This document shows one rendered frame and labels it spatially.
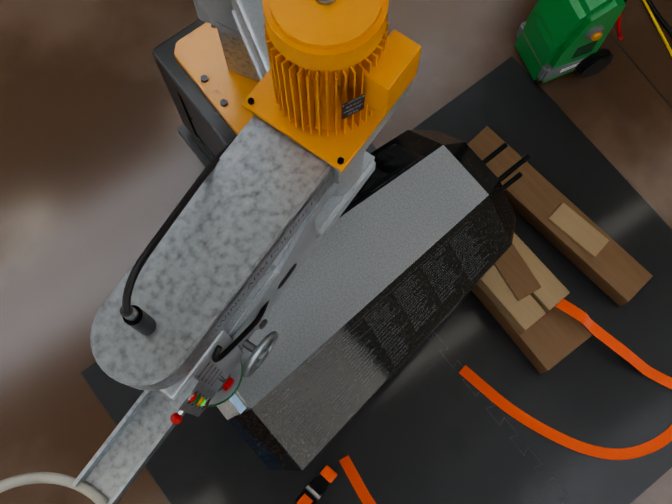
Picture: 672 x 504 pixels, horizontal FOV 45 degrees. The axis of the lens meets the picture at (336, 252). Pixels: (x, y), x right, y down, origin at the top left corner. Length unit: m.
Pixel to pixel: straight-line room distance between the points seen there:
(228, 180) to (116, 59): 2.25
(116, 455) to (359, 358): 0.84
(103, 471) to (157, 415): 0.21
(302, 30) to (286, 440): 1.57
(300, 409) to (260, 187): 1.06
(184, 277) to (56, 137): 2.22
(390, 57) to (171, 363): 0.77
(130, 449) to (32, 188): 1.78
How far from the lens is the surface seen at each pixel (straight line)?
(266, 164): 1.82
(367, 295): 2.62
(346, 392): 2.73
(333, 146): 1.81
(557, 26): 3.64
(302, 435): 2.73
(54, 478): 2.39
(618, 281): 3.56
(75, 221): 3.74
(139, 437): 2.37
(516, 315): 3.29
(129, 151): 3.79
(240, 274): 1.75
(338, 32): 1.49
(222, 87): 2.96
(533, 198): 3.56
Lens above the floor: 3.40
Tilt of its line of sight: 75 degrees down
